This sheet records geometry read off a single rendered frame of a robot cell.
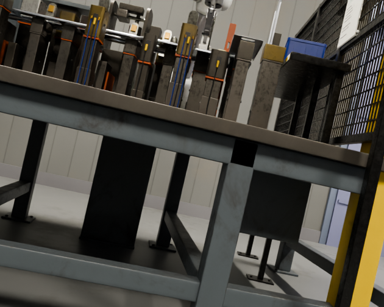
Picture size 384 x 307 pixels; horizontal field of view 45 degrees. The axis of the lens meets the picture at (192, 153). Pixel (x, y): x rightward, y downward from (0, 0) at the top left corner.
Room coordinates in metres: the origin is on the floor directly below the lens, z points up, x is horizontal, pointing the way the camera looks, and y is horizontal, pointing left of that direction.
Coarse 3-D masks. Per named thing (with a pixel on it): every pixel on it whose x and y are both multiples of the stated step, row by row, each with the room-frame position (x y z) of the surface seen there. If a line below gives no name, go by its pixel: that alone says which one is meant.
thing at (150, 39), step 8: (144, 40) 1.72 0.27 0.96; (152, 40) 1.72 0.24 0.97; (144, 48) 1.72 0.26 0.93; (152, 48) 1.72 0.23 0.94; (144, 56) 1.72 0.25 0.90; (152, 56) 1.74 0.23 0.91; (144, 64) 1.73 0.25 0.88; (144, 72) 1.73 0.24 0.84; (136, 80) 1.73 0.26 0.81; (144, 80) 1.73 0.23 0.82; (136, 88) 1.71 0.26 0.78; (144, 88) 1.77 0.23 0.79; (136, 96) 1.72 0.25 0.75
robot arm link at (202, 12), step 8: (200, 0) 2.45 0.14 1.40; (224, 0) 2.46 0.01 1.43; (232, 0) 2.50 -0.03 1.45; (200, 8) 2.48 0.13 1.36; (224, 8) 2.50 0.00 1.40; (200, 16) 2.51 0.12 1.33; (200, 24) 2.52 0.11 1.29; (200, 32) 2.54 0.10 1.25; (200, 40) 2.57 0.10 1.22; (192, 64) 2.63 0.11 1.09; (184, 96) 2.69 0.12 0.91; (184, 104) 2.72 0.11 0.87
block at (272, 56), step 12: (264, 48) 1.77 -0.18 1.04; (276, 48) 1.75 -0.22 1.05; (264, 60) 1.75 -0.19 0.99; (276, 60) 1.75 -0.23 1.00; (264, 72) 1.75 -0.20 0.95; (276, 72) 1.75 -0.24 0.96; (264, 84) 1.75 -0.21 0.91; (276, 84) 1.75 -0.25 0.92; (264, 96) 1.75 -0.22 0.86; (252, 108) 1.75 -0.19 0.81; (264, 108) 1.75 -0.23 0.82; (252, 120) 1.75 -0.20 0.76; (264, 120) 1.75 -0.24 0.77
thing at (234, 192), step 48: (0, 96) 1.24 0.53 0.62; (48, 96) 1.25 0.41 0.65; (144, 144) 1.29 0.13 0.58; (192, 144) 1.31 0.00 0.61; (240, 144) 1.33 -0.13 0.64; (0, 192) 2.06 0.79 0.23; (240, 192) 1.33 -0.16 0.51; (288, 192) 1.61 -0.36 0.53; (0, 240) 1.30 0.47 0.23; (192, 240) 1.97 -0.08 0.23; (288, 240) 1.61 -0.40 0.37; (144, 288) 1.31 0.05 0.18; (192, 288) 1.33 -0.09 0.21; (240, 288) 1.37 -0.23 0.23
